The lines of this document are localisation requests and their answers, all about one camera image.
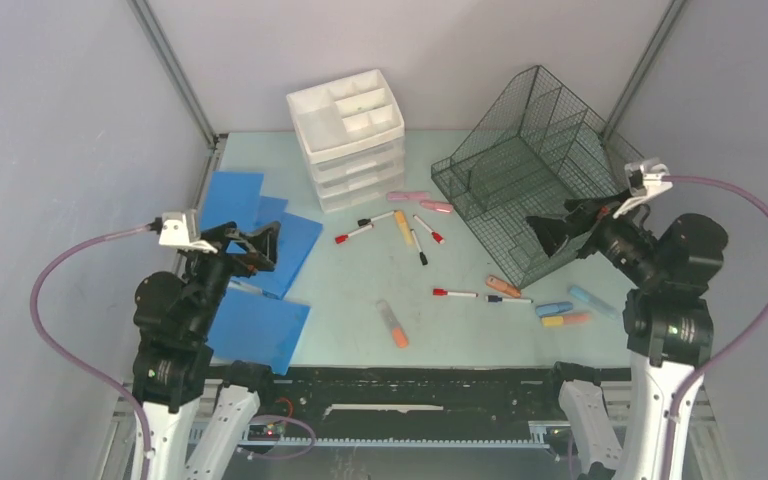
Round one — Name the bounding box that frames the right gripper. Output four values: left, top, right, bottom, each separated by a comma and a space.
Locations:
525, 184, 664, 286

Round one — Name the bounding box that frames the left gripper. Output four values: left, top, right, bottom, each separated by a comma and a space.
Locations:
188, 219, 281, 337

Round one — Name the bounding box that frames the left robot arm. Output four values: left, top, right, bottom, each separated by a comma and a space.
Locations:
132, 214, 281, 479

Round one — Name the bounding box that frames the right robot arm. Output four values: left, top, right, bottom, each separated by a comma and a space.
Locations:
526, 193, 728, 479

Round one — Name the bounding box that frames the blue cap pen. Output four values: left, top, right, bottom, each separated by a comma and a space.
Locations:
229, 279, 280, 300

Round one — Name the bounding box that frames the light blue highlighter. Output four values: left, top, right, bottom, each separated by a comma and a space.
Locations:
568, 285, 622, 321

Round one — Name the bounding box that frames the red cap marker left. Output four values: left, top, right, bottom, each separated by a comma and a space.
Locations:
335, 224, 374, 244

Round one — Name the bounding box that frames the red cap marker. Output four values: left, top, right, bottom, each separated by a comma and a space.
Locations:
432, 288, 479, 298
335, 224, 374, 244
413, 214, 445, 244

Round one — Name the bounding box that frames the yellow orange highlighter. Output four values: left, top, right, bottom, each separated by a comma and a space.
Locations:
540, 312, 591, 328

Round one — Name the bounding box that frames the black cap marker upper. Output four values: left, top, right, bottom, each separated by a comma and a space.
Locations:
357, 210, 395, 227

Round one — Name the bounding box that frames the black cap marker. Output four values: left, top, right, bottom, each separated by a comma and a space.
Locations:
409, 229, 428, 266
357, 210, 395, 227

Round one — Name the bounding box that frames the orange highlighter by basket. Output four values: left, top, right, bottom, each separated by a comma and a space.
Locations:
485, 275, 521, 298

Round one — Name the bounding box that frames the red cap marker right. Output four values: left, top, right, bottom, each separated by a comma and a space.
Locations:
413, 214, 445, 244

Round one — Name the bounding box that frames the pink highlighter right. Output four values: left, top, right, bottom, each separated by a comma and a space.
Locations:
420, 200, 454, 214

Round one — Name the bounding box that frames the pink highlighter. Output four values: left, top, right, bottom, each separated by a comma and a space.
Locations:
420, 200, 454, 214
386, 191, 431, 202

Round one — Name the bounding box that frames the white plastic drawer organizer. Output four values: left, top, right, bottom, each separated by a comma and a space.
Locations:
286, 69, 406, 213

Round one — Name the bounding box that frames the pink highlighter left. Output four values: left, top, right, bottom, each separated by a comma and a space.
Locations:
386, 191, 431, 202

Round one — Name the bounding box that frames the red cap marker bottom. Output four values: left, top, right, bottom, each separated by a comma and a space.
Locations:
432, 288, 479, 298

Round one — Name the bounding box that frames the black cap marker lower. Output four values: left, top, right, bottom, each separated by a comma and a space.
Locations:
409, 229, 428, 266

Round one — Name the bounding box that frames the clear orange highlighter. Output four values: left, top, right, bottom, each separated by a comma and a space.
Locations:
376, 300, 409, 348

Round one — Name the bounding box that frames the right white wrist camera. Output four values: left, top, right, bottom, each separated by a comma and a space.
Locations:
613, 157, 673, 219

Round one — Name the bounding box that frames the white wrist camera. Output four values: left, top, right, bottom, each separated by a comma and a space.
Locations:
613, 157, 673, 219
158, 209, 218, 254

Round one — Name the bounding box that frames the green wire mesh organizer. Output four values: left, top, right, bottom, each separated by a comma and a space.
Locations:
431, 66, 643, 287

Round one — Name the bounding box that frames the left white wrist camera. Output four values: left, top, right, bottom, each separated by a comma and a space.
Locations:
158, 209, 218, 254

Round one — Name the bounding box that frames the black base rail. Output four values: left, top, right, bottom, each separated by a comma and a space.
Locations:
211, 362, 630, 444

